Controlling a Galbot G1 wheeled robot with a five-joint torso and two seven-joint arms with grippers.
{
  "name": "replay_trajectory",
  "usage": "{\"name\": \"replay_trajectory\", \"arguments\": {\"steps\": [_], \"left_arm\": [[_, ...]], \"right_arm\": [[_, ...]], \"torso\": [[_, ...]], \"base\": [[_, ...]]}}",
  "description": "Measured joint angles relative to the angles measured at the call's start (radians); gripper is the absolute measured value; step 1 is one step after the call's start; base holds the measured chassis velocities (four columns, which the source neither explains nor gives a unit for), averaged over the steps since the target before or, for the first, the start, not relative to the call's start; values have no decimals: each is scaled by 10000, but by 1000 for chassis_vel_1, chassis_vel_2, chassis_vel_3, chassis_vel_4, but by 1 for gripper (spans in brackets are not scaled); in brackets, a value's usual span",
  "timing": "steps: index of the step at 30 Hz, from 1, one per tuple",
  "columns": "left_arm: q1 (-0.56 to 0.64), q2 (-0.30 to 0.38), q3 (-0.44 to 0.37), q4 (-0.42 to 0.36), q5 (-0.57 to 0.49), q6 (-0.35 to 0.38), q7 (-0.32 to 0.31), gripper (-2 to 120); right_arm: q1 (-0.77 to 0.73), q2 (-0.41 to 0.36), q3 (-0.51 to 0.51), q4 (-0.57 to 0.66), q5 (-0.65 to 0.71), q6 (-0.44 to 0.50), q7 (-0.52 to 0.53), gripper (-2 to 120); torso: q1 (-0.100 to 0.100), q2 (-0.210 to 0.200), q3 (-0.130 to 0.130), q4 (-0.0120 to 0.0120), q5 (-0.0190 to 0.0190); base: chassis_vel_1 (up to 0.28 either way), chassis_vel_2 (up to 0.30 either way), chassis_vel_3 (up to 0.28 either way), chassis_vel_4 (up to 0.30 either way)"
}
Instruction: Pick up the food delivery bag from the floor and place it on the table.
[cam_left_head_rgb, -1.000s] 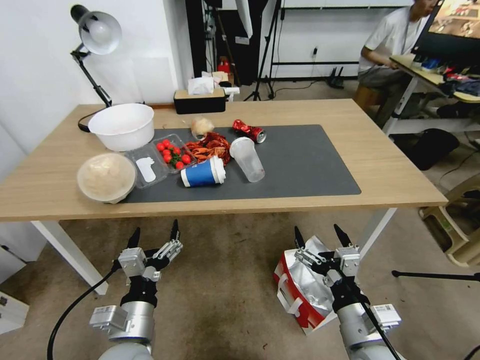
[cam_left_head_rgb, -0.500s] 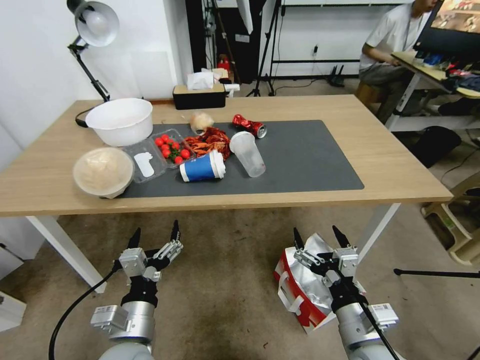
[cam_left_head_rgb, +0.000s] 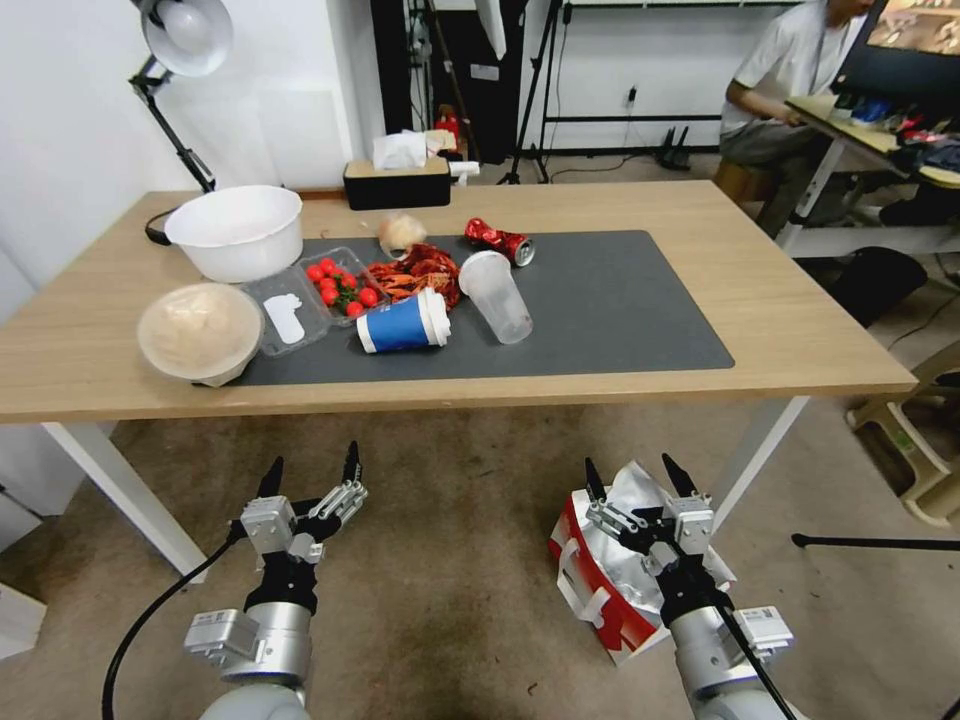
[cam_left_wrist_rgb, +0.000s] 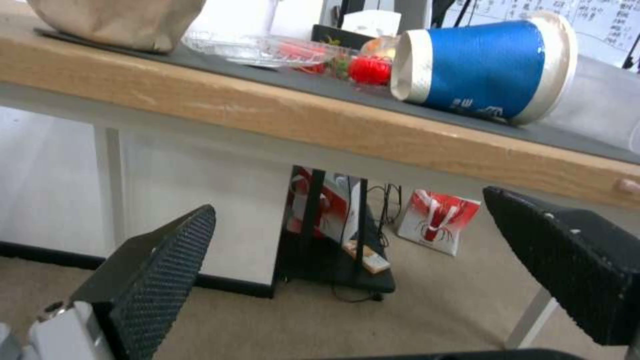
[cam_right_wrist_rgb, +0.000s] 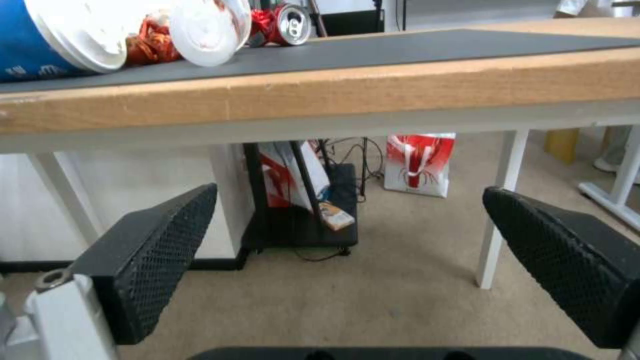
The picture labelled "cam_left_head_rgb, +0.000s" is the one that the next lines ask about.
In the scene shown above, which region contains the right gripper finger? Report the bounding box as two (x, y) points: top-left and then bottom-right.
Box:
(583, 458), (640, 543)
(660, 451), (697, 499)

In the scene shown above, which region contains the red white food delivery bag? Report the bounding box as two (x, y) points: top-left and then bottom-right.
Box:
(546, 460), (741, 668)

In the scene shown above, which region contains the white paper label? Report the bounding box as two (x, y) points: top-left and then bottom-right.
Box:
(263, 293), (307, 344)

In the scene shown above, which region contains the kraft paper bowl with lid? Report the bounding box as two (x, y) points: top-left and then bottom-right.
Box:
(136, 281), (266, 389)

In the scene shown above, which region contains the dark grey desk mat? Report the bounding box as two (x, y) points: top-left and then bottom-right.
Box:
(196, 229), (737, 388)

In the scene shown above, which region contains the clear plastic clamshell container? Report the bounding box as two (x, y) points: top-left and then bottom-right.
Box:
(239, 245), (392, 361)

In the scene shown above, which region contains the blue paper cup white lid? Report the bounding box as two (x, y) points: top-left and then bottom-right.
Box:
(354, 286), (455, 355)

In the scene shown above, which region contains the wooden table with white legs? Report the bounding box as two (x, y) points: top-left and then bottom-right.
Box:
(0, 179), (921, 583)

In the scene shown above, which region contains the black stand leg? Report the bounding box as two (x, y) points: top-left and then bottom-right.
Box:
(790, 531), (960, 554)

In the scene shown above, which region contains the white cabinet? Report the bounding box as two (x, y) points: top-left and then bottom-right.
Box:
(0, 419), (85, 555)

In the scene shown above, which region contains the clear plastic cup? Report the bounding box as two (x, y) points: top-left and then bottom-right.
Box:
(456, 248), (535, 347)

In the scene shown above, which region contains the tan plastic stool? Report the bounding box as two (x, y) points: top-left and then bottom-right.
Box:
(845, 343), (960, 528)

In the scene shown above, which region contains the red crayfish shells pile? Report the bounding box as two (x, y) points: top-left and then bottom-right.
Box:
(365, 241), (463, 310)

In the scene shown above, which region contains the white plastic basin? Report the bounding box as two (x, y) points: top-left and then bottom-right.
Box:
(162, 184), (306, 286)

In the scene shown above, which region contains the white box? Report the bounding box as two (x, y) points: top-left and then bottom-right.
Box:
(0, 580), (49, 662)

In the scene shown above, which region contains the crumpled clear plastic wrapper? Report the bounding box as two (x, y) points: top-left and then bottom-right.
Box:
(374, 211), (430, 259)

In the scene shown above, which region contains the crushed red drink can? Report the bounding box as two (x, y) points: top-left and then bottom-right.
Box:
(462, 216), (537, 269)

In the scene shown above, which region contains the brown cardboard box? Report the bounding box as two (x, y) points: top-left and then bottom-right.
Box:
(711, 158), (775, 205)

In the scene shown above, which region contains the black tissue box wooden lid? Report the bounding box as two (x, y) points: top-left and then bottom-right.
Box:
(342, 156), (454, 212)

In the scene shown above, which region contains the black wifi router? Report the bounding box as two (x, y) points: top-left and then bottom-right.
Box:
(655, 125), (694, 173)

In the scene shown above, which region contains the white tissue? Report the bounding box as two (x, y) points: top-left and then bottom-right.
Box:
(371, 130), (430, 171)

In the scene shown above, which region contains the black tripod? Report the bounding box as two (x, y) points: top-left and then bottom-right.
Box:
(495, 0), (573, 187)

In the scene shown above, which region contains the person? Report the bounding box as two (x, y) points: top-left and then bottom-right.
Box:
(719, 0), (888, 241)

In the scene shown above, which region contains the black computer monitor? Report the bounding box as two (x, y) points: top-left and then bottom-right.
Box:
(830, 0), (960, 104)

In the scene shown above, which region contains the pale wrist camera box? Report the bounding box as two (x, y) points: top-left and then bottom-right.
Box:
(668, 490), (717, 559)
(239, 493), (298, 558)

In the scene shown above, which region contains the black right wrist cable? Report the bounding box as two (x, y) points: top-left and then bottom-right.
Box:
(710, 592), (800, 720)

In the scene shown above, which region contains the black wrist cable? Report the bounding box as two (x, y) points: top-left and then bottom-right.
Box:
(103, 523), (253, 720)
(710, 592), (800, 720)

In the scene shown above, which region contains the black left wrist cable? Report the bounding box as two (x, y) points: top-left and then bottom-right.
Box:
(103, 523), (253, 720)

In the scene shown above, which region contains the white frame desk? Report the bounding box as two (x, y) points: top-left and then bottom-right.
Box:
(774, 91), (960, 261)

